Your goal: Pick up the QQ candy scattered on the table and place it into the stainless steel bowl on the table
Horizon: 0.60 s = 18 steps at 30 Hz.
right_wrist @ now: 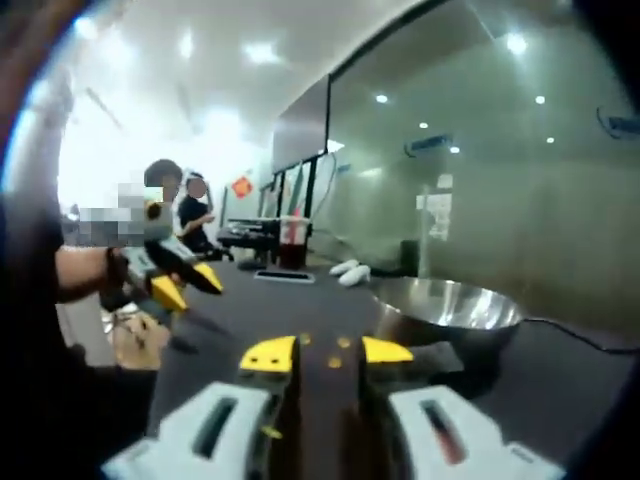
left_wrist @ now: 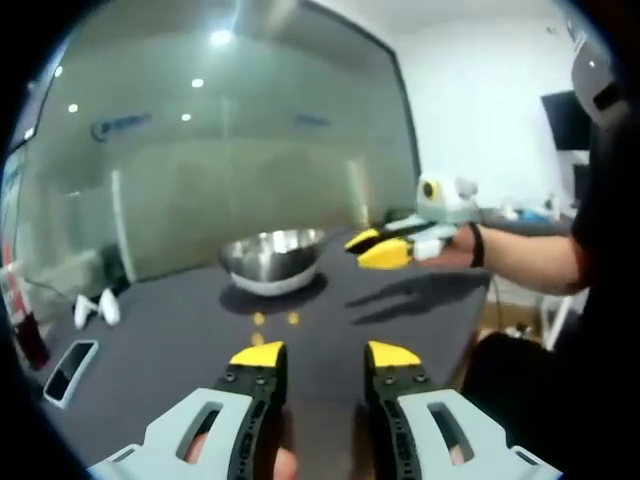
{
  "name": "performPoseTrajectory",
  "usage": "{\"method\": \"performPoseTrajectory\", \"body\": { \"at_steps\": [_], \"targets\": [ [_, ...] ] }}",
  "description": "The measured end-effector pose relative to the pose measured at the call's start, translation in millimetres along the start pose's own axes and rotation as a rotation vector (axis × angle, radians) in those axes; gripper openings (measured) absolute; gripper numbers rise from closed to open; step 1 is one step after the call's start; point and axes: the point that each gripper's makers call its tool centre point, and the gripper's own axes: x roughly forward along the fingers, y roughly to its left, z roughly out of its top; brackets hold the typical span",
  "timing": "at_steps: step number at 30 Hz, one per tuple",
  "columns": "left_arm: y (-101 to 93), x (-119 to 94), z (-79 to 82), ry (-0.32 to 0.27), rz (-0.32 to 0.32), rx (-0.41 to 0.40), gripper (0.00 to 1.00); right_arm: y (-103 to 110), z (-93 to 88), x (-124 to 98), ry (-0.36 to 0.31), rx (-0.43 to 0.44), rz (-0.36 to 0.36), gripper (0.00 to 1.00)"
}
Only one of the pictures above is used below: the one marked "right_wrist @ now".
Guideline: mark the yellow QQ candies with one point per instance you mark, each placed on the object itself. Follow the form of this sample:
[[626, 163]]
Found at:
[[343, 343]]

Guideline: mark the stainless steel bowl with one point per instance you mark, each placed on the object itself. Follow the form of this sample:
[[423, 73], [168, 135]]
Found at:
[[450, 305]]

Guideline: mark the black desktop device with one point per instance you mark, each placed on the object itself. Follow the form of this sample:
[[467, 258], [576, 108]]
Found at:
[[250, 240]]

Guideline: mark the black tray on table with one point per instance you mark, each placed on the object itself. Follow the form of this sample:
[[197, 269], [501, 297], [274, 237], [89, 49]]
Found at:
[[284, 276]]

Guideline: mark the plastic cup with dark drink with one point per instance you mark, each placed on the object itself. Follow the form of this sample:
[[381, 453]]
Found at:
[[295, 245]]

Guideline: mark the dark table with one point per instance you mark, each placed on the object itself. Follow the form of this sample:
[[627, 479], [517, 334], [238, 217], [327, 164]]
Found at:
[[550, 410]]

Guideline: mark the white controller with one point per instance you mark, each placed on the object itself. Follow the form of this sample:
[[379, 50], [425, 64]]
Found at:
[[356, 275], [342, 267]]

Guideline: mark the black box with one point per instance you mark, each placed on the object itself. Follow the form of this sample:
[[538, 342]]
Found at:
[[409, 257]]

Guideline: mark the person's black clothing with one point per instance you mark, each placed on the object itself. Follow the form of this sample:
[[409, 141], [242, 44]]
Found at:
[[35, 400]]

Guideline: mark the paper notices on glass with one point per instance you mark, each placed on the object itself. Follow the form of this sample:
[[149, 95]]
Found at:
[[434, 215]]

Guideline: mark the red wall decoration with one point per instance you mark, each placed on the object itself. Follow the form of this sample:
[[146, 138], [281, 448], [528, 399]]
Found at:
[[243, 187]]

